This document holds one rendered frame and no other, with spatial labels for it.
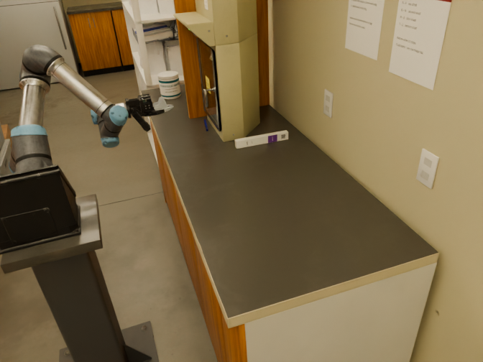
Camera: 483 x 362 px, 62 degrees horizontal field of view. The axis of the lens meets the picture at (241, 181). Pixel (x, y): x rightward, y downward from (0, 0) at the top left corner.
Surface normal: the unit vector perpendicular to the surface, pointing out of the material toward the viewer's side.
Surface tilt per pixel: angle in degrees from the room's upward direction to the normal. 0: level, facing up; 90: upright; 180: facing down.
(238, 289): 0
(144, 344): 0
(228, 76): 90
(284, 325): 90
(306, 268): 0
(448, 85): 90
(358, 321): 90
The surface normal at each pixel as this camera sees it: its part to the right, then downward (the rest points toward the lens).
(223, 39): 0.32, 0.49
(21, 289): -0.05, -0.85
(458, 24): -0.94, 0.22
